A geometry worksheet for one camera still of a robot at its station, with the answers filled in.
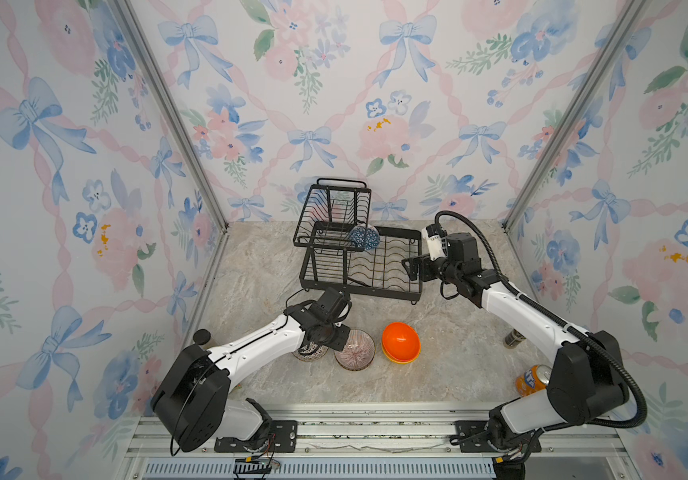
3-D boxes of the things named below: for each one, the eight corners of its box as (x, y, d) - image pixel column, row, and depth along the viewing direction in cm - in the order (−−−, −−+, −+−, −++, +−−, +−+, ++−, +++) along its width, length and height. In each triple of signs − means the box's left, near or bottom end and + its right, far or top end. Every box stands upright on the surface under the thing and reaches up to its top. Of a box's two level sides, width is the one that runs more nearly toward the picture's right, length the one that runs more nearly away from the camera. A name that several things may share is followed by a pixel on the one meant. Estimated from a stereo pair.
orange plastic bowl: (384, 366, 87) (387, 356, 81) (382, 334, 94) (384, 322, 87) (416, 366, 87) (422, 356, 81) (412, 334, 94) (416, 322, 87)
